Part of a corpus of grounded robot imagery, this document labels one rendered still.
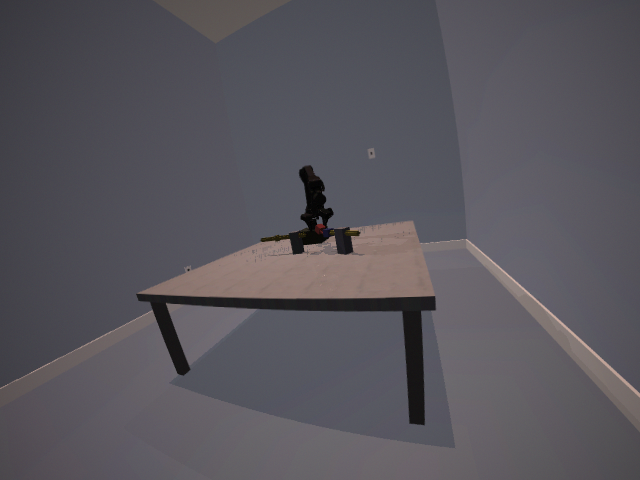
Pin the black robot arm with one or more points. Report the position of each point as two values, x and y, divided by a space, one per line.
314 194

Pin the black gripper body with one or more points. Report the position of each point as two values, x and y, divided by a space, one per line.
309 217

